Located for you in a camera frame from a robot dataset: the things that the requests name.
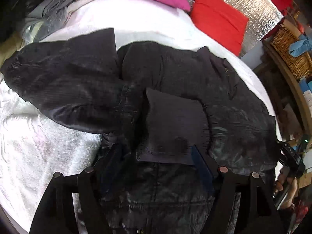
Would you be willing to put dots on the silver foil insulation panel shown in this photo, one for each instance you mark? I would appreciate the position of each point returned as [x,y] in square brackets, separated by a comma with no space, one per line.
[263,17]

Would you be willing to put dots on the black quilted jacket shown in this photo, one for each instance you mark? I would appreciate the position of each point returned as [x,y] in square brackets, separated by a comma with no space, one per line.
[157,102]

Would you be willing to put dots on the teal fashion box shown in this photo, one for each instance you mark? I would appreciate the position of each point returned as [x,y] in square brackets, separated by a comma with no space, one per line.
[305,90]

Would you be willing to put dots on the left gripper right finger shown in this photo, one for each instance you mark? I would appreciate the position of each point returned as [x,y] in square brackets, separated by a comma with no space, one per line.
[256,213]

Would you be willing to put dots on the wooden side table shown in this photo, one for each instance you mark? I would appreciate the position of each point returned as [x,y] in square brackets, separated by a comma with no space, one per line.
[289,104]

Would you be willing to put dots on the light blue cloth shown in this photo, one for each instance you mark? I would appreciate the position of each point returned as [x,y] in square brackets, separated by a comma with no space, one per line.
[301,46]

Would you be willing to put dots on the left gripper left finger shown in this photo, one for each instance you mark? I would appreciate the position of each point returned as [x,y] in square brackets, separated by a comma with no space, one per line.
[55,212]

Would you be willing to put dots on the wicker basket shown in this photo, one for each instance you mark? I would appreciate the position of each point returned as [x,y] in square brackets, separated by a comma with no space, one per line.
[299,66]

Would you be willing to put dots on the grey garment on bed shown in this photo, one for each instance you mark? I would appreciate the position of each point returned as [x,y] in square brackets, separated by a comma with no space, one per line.
[46,18]

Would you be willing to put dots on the red square cushion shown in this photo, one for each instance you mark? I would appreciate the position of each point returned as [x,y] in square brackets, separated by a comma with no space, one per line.
[221,22]

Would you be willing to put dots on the white embossed bedspread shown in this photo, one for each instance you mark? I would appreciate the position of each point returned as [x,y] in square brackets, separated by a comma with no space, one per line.
[33,147]

